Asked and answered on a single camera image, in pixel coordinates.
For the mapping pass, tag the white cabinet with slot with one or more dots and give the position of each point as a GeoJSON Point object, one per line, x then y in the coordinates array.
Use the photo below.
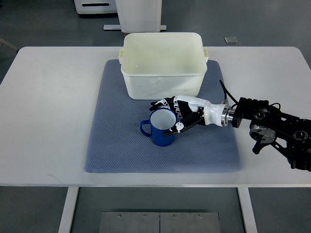
{"type": "Point", "coordinates": [88, 7]}

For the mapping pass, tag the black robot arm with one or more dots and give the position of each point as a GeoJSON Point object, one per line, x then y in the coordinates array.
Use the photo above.
{"type": "Point", "coordinates": [289, 135]}

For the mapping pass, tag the small grey floor plate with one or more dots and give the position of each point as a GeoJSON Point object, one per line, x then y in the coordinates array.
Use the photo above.
{"type": "Point", "coordinates": [230, 40]}

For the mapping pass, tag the white machine pedestal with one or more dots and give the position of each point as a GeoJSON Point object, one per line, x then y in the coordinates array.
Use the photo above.
{"type": "Point", "coordinates": [138, 16]}

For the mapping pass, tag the blue textured mat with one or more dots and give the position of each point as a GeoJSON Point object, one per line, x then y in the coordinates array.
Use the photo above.
{"type": "Point", "coordinates": [116, 144]}

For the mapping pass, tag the right white table leg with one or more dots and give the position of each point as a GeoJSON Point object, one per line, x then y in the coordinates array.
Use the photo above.
{"type": "Point", "coordinates": [247, 210]}

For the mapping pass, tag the white plastic box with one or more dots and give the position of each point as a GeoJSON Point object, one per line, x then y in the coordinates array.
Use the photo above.
{"type": "Point", "coordinates": [160, 65]}

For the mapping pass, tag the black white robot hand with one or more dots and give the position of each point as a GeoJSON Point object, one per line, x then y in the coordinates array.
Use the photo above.
{"type": "Point", "coordinates": [193, 111]}

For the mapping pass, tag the blue enamel mug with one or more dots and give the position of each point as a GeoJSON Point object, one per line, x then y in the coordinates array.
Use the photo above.
{"type": "Point", "coordinates": [160, 120]}

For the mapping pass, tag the white table leg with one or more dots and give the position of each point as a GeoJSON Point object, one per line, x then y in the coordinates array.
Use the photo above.
{"type": "Point", "coordinates": [247, 210]}
{"type": "Point", "coordinates": [68, 210]}

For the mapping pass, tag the left white table leg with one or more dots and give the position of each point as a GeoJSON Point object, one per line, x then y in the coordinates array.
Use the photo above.
{"type": "Point", "coordinates": [68, 210]}

